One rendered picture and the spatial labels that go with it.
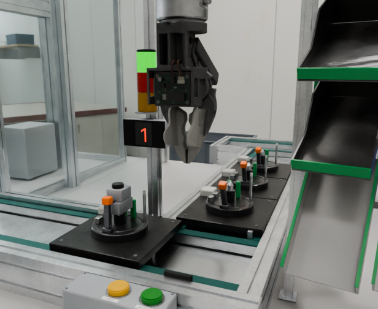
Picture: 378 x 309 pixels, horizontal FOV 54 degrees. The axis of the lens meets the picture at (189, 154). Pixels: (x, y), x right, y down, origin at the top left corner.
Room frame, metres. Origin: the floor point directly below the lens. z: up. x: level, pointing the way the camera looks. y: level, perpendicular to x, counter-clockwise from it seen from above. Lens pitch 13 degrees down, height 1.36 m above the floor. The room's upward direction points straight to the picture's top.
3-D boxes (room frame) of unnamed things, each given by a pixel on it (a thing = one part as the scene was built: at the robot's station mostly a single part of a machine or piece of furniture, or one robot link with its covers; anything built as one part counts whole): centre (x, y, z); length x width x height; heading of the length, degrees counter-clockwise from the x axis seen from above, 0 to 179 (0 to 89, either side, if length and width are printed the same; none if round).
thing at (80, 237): (0.87, 0.17, 0.96); 0.24 x 0.24 x 0.02; 69
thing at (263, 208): (1.03, -0.12, 1.01); 0.24 x 0.24 x 0.13; 69
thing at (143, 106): (0.97, 0.11, 1.28); 0.05 x 0.05 x 0.05
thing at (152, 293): (0.60, 0.07, 0.96); 0.04 x 0.04 x 0.02
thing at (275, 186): (1.26, -0.21, 1.01); 0.24 x 0.24 x 0.13; 69
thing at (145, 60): (0.97, 0.11, 1.38); 0.05 x 0.05 x 0.05
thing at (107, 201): (0.83, 0.19, 1.04); 0.04 x 0.02 x 0.08; 159
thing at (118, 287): (0.62, 0.13, 0.96); 0.04 x 0.04 x 0.02
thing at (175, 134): (0.57, 0.02, 1.26); 0.06 x 0.03 x 0.09; 158
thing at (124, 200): (0.88, 0.17, 1.06); 0.08 x 0.04 x 0.07; 158
